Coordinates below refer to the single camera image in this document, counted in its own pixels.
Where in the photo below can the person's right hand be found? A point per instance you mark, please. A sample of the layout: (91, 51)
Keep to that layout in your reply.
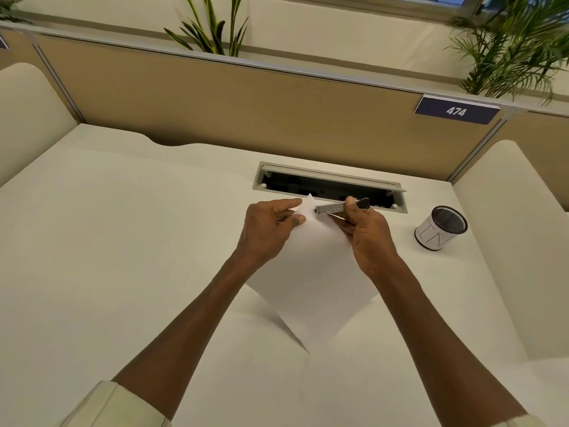
(371, 240)

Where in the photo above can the person's left hand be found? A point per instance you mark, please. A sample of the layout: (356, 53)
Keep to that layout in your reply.
(262, 231)

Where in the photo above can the person's left thumb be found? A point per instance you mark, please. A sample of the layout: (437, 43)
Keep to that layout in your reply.
(295, 220)

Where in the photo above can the person's right thumb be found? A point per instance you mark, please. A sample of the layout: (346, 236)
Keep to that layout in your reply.
(350, 205)

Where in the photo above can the white paper sheet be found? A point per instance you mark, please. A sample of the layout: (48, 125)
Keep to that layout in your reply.
(320, 280)

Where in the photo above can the person's right forearm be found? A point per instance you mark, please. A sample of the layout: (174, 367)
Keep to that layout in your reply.
(440, 346)

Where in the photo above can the person's left forearm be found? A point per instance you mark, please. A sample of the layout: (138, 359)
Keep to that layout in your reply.
(191, 324)

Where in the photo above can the white pen cup black mesh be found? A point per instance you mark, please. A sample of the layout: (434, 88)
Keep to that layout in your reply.
(438, 233)

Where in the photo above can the beige desk partition panel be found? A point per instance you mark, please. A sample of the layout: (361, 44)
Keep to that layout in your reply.
(266, 106)

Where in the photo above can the dark blue number sign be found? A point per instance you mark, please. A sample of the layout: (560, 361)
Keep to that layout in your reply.
(457, 111)

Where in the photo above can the white rounded side divider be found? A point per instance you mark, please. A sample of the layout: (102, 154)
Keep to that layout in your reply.
(26, 115)
(515, 244)

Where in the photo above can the green snake plant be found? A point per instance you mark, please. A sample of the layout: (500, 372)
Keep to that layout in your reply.
(215, 26)

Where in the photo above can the green palm plant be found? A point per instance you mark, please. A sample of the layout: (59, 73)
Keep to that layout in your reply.
(511, 44)

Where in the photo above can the cream shirt sleeve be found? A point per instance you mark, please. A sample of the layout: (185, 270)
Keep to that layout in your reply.
(527, 421)
(115, 406)

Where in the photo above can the small green leafy plant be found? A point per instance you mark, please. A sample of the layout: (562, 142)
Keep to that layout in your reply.
(11, 8)

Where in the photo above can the grey window frame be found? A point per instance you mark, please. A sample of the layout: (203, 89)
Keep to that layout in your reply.
(444, 3)

